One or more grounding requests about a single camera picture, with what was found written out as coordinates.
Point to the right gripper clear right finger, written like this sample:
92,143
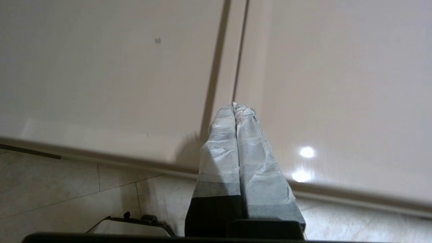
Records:
260,175

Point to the right gripper clear left finger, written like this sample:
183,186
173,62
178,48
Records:
219,162

